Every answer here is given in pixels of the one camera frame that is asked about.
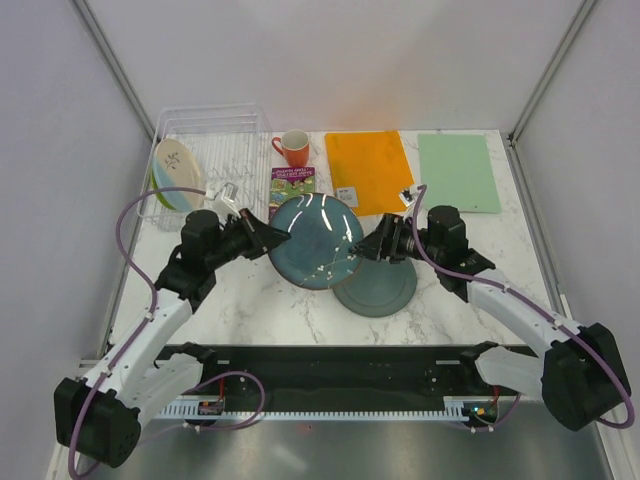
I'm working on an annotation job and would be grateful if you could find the grey-green ribbed plate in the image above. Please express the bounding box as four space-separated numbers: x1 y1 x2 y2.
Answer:
332 259 418 318

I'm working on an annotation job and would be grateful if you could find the right aluminium frame post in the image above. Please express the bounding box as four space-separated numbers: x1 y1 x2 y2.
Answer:
507 0 601 146

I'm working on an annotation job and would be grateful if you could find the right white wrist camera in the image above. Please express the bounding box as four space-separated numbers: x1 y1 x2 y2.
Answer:
399 185 421 208

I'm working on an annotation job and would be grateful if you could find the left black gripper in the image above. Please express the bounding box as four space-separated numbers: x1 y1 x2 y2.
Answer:
206 207 290 269

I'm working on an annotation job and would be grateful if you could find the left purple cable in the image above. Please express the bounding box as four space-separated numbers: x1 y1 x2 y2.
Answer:
67 186 266 476

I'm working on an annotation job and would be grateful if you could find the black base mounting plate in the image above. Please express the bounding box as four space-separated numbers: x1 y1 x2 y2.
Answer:
160 343 524 414

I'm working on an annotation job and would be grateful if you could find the purple cable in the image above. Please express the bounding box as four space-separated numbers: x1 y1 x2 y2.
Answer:
409 184 632 434
67 186 266 476

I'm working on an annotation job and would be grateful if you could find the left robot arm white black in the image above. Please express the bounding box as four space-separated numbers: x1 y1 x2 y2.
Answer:
54 209 291 478

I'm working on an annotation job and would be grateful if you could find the dark blue floral plate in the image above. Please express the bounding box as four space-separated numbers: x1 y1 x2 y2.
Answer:
269 193 364 290

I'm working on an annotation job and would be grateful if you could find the orange cutting board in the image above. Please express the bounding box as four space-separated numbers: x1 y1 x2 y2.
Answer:
325 131 414 217

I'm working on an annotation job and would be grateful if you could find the light green cutting board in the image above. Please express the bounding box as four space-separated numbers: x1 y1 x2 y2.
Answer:
417 133 502 214

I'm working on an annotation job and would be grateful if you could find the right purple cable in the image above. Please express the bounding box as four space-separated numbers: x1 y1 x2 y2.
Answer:
409 184 632 434

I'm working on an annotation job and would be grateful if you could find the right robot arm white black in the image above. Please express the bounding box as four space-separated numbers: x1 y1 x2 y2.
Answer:
351 206 635 431

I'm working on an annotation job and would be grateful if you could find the orange mug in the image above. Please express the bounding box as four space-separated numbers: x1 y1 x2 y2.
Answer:
271 129 310 168

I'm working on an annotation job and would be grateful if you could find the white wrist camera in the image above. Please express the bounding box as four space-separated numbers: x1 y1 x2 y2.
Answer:
399 185 421 208
205 182 239 218

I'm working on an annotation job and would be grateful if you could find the purple treehouse book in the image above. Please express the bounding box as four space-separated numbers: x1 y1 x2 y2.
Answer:
268 167 316 217

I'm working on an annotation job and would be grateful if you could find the white wire dish rack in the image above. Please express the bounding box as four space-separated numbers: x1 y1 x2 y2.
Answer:
148 103 272 222

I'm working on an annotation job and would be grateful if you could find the cream blue leaf plate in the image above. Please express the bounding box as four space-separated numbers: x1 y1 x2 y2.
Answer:
152 138 206 213

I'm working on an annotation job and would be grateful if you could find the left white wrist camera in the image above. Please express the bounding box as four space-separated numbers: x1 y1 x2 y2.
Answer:
205 182 239 218

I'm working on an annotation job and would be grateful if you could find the white slotted cable duct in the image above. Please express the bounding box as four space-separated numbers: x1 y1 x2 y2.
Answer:
154 397 497 422

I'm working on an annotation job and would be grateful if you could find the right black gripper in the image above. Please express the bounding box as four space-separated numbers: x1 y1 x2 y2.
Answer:
348 212 443 264

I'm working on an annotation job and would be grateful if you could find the aluminium frame post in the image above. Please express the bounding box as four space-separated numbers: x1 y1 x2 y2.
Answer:
507 0 601 146
70 0 155 141

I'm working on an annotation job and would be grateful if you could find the left aluminium frame post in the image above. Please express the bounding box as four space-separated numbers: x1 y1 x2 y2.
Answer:
70 0 155 141

